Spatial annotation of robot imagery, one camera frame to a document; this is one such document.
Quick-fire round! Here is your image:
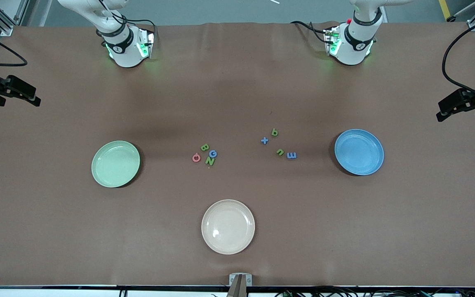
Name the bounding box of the blue plate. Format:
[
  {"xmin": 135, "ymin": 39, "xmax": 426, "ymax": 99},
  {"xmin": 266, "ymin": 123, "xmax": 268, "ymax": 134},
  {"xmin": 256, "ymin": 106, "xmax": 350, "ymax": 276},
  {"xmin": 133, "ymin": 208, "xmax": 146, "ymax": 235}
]
[{"xmin": 334, "ymin": 129, "xmax": 385, "ymax": 177}]

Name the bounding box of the light green plate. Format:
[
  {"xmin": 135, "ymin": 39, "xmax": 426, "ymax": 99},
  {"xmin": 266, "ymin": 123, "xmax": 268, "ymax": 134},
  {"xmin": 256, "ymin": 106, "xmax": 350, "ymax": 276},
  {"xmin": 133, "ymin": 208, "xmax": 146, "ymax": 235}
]
[{"xmin": 91, "ymin": 140, "xmax": 141, "ymax": 189}]

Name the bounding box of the brown table mat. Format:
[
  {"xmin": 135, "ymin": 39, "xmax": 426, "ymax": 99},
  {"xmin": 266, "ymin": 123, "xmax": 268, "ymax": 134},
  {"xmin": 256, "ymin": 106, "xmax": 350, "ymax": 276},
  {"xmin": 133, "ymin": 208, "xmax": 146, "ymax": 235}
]
[{"xmin": 0, "ymin": 21, "xmax": 475, "ymax": 287}]

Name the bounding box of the beige plate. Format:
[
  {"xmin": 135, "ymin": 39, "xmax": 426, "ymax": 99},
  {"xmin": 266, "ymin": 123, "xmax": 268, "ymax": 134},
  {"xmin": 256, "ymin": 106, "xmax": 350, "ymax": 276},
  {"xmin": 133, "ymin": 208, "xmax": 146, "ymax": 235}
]
[{"xmin": 201, "ymin": 199, "xmax": 256, "ymax": 255}]

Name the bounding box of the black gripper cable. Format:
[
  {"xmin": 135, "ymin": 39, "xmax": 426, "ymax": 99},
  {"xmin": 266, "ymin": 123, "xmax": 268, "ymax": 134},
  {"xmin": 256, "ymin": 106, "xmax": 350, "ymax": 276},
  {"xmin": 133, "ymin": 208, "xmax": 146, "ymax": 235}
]
[
  {"xmin": 442, "ymin": 16, "xmax": 475, "ymax": 104},
  {"xmin": 0, "ymin": 25, "xmax": 28, "ymax": 67}
]

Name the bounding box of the black arm base cable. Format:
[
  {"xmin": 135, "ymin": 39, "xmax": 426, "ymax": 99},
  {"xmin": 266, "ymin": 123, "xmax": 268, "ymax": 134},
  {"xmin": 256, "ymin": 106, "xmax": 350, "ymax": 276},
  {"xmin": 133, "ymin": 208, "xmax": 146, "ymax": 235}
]
[
  {"xmin": 99, "ymin": 0, "xmax": 158, "ymax": 35},
  {"xmin": 290, "ymin": 21, "xmax": 333, "ymax": 44}
]

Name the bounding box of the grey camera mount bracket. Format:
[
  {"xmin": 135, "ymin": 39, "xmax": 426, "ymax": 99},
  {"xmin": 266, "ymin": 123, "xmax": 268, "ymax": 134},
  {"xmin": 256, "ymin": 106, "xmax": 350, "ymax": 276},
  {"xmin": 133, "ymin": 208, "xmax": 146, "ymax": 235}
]
[{"xmin": 227, "ymin": 273, "xmax": 253, "ymax": 297}]

